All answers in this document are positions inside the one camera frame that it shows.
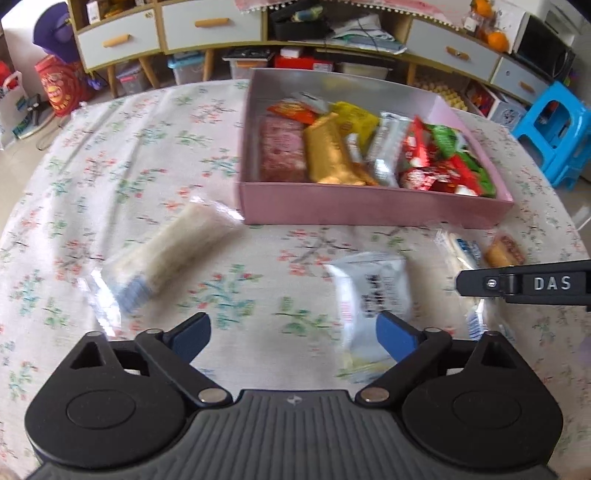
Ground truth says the white green flat box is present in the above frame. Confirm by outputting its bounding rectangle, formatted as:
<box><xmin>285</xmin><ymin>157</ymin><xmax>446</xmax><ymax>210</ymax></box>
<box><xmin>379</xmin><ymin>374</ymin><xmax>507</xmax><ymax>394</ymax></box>
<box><xmin>11</xmin><ymin>111</ymin><xmax>45</xmax><ymax>140</ymax></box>

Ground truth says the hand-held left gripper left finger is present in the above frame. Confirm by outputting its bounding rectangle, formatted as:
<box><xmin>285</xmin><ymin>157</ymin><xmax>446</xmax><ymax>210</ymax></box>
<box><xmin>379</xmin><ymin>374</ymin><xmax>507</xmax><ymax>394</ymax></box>
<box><xmin>69</xmin><ymin>311</ymin><xmax>232</xmax><ymax>410</ymax></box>

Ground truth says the black bag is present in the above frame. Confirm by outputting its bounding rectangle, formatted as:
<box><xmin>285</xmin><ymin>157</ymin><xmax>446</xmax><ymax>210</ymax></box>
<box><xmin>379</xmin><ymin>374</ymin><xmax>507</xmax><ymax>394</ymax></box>
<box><xmin>269</xmin><ymin>1</ymin><xmax>332</xmax><ymax>41</ymax></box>

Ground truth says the white red shopping bag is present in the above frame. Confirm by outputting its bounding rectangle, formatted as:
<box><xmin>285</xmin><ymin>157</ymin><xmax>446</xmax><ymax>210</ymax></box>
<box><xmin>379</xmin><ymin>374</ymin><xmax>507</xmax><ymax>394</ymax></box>
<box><xmin>0</xmin><ymin>70</ymin><xmax>29</xmax><ymax>149</ymax></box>

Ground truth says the grey snack packet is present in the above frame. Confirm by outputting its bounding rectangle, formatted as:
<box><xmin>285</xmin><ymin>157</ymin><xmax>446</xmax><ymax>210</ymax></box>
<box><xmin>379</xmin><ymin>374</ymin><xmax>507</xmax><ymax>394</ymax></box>
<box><xmin>366</xmin><ymin>111</ymin><xmax>413</xmax><ymax>188</ymax></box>

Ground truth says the red printed bag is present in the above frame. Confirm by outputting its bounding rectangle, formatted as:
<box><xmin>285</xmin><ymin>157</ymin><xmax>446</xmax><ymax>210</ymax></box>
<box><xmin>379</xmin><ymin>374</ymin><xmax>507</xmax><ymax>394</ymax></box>
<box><xmin>34</xmin><ymin>54</ymin><xmax>96</xmax><ymax>117</ymax></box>

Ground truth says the purple hat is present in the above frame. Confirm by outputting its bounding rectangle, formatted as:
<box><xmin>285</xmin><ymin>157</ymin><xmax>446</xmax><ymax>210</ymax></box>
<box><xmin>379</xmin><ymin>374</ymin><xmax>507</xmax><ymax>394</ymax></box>
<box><xmin>31</xmin><ymin>1</ymin><xmax>85</xmax><ymax>64</ymax></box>

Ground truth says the clear bin with blue lid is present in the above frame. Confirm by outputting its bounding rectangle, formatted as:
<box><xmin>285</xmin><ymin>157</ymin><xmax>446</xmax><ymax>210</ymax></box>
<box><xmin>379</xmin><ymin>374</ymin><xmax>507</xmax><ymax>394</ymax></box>
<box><xmin>167</xmin><ymin>52</ymin><xmax>207</xmax><ymax>87</ymax></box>

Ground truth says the blue plastic stool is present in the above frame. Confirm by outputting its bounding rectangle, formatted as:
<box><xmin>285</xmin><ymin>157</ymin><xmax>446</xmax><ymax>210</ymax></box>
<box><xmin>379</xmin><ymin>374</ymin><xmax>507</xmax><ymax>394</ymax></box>
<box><xmin>512</xmin><ymin>81</ymin><xmax>591</xmax><ymax>188</ymax></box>

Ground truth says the pink snack packet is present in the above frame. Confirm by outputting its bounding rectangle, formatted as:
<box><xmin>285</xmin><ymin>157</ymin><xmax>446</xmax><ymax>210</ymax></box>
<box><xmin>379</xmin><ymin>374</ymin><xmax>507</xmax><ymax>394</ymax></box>
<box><xmin>257</xmin><ymin>114</ymin><xmax>310</xmax><ymax>183</ymax></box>

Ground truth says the red flat box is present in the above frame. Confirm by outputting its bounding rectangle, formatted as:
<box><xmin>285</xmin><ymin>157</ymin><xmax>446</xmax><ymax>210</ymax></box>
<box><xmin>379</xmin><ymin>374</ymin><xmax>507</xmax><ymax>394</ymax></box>
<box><xmin>274</xmin><ymin>54</ymin><xmax>315</xmax><ymax>71</ymax></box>

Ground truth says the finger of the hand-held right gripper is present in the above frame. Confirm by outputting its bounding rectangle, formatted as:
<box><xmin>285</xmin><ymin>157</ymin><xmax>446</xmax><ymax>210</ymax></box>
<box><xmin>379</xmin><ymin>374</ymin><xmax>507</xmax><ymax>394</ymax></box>
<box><xmin>454</xmin><ymin>265</ymin><xmax>517</xmax><ymax>299</ymax></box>

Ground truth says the large red snack packet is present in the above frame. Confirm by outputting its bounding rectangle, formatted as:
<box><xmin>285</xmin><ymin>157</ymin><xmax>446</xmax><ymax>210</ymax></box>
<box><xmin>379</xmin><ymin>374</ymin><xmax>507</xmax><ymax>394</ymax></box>
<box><xmin>398</xmin><ymin>159</ymin><xmax>482</xmax><ymax>198</ymax></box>

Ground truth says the small red snack packet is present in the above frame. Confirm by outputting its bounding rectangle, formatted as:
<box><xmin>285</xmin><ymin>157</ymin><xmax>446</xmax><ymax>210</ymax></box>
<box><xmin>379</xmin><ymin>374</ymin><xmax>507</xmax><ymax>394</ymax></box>
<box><xmin>399</xmin><ymin>117</ymin><xmax>445</xmax><ymax>170</ymax></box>

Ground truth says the green snack packet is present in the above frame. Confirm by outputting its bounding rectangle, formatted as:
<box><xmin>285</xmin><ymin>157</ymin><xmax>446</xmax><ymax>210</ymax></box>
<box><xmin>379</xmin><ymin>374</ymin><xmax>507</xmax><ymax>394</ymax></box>
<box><xmin>424</xmin><ymin>123</ymin><xmax>498</xmax><ymax>199</ymax></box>

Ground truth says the clear rice cracker packet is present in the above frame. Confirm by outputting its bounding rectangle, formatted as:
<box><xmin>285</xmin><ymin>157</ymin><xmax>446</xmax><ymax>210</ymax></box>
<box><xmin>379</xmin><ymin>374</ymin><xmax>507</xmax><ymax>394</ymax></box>
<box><xmin>89</xmin><ymin>195</ymin><xmax>246</xmax><ymax>320</ymax></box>
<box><xmin>435</xmin><ymin>230</ymin><xmax>491</xmax><ymax>343</ymax></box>

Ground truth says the small white snack packet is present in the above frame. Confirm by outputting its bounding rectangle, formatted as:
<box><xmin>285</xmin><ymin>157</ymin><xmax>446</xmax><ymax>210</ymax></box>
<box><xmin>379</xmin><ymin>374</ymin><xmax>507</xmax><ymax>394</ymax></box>
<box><xmin>290</xmin><ymin>91</ymin><xmax>332</xmax><ymax>114</ymax></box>

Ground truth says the white printed box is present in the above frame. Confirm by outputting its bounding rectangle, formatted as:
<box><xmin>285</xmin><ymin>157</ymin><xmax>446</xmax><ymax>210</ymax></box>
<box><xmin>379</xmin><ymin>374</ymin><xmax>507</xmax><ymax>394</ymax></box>
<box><xmin>488</xmin><ymin>98</ymin><xmax>528</xmax><ymax>128</ymax></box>

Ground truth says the yellow egg tray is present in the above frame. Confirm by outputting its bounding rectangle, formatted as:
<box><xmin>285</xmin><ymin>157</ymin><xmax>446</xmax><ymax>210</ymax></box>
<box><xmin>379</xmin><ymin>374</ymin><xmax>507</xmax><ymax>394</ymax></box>
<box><xmin>412</xmin><ymin>75</ymin><xmax>468</xmax><ymax>110</ymax></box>

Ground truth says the clear storage bin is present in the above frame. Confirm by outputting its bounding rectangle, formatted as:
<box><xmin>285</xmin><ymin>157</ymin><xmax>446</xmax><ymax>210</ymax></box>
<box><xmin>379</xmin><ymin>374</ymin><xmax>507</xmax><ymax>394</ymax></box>
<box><xmin>115</xmin><ymin>61</ymin><xmax>149</xmax><ymax>96</ymax></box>
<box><xmin>341</xmin><ymin>60</ymin><xmax>394</xmax><ymax>84</ymax></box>
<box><xmin>228</xmin><ymin>54</ymin><xmax>274</xmax><ymax>83</ymax></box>

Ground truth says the black tool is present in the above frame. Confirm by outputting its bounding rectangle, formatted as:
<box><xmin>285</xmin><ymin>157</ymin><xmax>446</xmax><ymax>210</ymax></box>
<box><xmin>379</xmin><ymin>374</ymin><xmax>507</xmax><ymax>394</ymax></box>
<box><xmin>24</xmin><ymin>93</ymin><xmax>48</xmax><ymax>124</ymax></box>

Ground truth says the orange red snack packet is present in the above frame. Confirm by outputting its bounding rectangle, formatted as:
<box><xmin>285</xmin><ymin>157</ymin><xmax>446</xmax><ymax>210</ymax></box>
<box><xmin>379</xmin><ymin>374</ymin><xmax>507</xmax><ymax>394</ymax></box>
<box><xmin>267</xmin><ymin>98</ymin><xmax>320</xmax><ymax>126</ymax></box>

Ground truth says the black microwave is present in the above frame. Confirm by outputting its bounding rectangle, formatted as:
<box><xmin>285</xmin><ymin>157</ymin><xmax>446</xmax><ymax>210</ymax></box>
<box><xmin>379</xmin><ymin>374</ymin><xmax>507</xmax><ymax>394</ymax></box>
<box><xmin>512</xmin><ymin>13</ymin><xmax>579</xmax><ymax>85</ymax></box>

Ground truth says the cabinet with white drawers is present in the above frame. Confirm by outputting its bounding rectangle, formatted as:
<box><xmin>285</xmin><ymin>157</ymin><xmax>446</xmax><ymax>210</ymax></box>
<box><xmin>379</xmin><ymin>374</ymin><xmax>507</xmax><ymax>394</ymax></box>
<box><xmin>68</xmin><ymin>0</ymin><xmax>557</xmax><ymax>108</ymax></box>

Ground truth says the gold snack packet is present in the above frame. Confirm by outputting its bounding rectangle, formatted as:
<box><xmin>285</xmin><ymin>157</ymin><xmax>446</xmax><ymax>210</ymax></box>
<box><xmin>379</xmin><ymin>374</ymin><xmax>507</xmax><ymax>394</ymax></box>
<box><xmin>302</xmin><ymin>112</ymin><xmax>371</xmax><ymax>186</ymax></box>

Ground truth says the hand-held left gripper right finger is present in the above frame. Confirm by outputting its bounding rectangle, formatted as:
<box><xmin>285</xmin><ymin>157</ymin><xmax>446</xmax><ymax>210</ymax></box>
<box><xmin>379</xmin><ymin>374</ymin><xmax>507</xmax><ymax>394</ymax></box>
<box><xmin>354</xmin><ymin>310</ymin><xmax>519</xmax><ymax>410</ymax></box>

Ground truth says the small brown snack packet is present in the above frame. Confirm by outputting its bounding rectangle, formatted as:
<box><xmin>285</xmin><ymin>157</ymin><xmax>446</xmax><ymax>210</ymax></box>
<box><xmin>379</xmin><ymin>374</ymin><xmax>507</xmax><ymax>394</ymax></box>
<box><xmin>484</xmin><ymin>234</ymin><xmax>526</xmax><ymax>268</ymax></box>

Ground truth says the pink cardboard box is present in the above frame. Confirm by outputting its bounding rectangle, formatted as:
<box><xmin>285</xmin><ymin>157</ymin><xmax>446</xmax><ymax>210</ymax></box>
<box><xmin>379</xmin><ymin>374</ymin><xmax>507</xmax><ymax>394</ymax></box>
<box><xmin>235</xmin><ymin>68</ymin><xmax>515</xmax><ymax>230</ymax></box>

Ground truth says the yellow snack packet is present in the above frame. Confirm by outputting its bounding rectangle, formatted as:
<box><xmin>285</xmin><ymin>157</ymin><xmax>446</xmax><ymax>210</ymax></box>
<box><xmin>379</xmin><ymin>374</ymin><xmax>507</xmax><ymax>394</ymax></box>
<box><xmin>331</xmin><ymin>100</ymin><xmax>381</xmax><ymax>147</ymax></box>

